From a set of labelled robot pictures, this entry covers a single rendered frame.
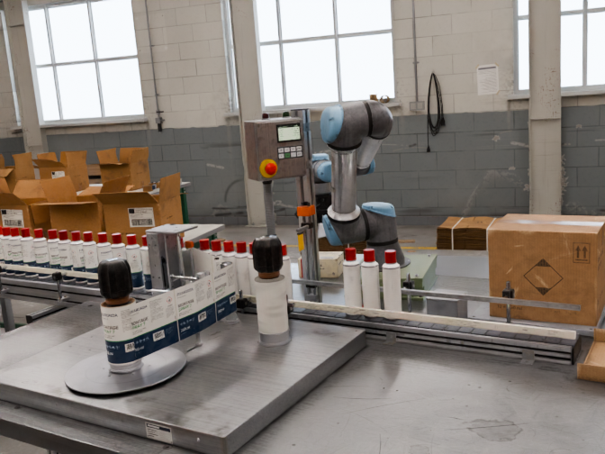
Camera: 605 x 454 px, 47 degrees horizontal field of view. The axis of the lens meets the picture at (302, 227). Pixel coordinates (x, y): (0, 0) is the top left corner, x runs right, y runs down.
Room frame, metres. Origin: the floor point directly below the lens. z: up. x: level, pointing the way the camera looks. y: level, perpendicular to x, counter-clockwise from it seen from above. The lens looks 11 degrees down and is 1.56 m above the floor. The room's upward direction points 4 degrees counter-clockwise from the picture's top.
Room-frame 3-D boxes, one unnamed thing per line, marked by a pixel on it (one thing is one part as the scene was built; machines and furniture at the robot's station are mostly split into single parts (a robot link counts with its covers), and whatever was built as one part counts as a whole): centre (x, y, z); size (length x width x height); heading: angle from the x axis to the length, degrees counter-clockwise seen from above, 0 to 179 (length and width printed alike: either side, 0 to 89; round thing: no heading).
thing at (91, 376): (1.69, 0.48, 0.89); 0.31 x 0.31 x 0.01
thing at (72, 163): (6.45, 2.21, 0.97); 0.42 x 0.39 x 0.37; 156
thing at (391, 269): (1.94, -0.25, 0.98); 0.05 x 0.05 x 0.20
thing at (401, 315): (1.92, -0.21, 0.91); 1.07 x 0.01 x 0.02; 59
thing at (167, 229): (2.24, 0.43, 1.14); 0.14 x 0.11 x 0.01; 59
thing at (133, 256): (2.48, 0.63, 0.98); 0.05 x 0.05 x 0.20
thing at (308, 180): (2.25, -0.02, 1.16); 0.04 x 0.04 x 0.67; 59
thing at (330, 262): (2.69, -0.06, 0.87); 0.16 x 0.12 x 0.07; 74
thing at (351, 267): (2.01, -0.14, 0.98); 0.05 x 0.05 x 0.20
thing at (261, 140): (2.23, 0.07, 1.38); 0.17 x 0.10 x 0.19; 114
